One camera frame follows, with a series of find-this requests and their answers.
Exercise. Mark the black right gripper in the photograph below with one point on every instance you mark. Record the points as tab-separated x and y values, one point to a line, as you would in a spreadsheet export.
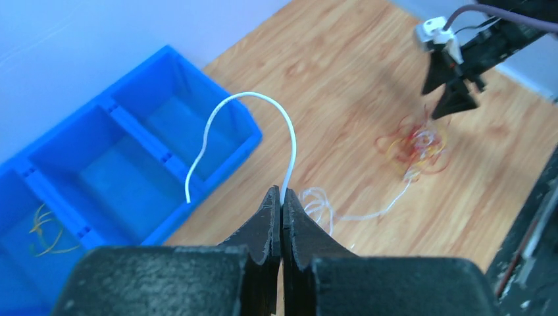
510	27

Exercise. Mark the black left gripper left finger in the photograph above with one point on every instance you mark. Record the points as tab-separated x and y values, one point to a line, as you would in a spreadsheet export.
231	278

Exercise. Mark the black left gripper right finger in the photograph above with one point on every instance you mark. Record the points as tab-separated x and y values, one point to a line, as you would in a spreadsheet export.
321	277

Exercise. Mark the blue three-compartment bin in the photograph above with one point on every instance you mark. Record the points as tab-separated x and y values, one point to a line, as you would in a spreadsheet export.
127	168

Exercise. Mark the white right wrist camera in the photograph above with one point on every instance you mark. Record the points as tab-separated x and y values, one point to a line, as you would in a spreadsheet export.
431	35

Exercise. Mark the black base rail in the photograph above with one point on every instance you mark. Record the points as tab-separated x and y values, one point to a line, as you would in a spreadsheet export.
523	273

